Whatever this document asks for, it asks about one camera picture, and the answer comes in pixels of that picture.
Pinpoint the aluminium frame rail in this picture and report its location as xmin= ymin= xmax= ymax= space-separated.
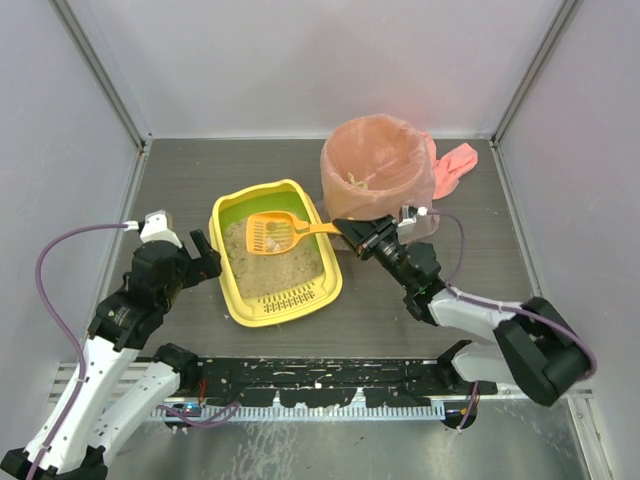
xmin=49 ymin=357 xmax=594 ymax=401

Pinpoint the white slotted cable duct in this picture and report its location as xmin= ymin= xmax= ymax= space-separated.
xmin=149 ymin=402 xmax=446 ymax=422

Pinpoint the purple cable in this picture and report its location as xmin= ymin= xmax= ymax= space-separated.
xmin=424 ymin=208 xmax=599 ymax=431
xmin=22 ymin=222 xmax=241 ymax=480

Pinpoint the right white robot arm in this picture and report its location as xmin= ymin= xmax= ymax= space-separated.
xmin=333 ymin=215 xmax=597 ymax=406

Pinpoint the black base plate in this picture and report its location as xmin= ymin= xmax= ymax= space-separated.
xmin=144 ymin=355 xmax=499 ymax=407

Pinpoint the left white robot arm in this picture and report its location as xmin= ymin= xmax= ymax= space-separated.
xmin=1 ymin=230 xmax=222 ymax=479

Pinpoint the beige cat litter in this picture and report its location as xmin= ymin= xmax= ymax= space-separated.
xmin=223 ymin=219 xmax=324 ymax=298

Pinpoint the bin with pink bag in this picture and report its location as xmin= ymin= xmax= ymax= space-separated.
xmin=319 ymin=114 xmax=436 ymax=220

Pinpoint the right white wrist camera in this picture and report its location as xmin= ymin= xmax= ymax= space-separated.
xmin=397 ymin=205 xmax=429 ymax=235

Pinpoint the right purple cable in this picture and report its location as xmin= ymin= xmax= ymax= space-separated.
xmin=424 ymin=208 xmax=599 ymax=431

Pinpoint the pink cloth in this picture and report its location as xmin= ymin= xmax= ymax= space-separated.
xmin=422 ymin=132 xmax=478 ymax=200

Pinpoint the orange litter scoop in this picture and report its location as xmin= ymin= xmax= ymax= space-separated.
xmin=246 ymin=211 xmax=340 ymax=256

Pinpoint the yellow green litter box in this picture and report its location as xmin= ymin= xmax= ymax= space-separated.
xmin=209 ymin=179 xmax=343 ymax=328

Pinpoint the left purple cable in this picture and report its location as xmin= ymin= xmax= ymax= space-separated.
xmin=22 ymin=222 xmax=241 ymax=480

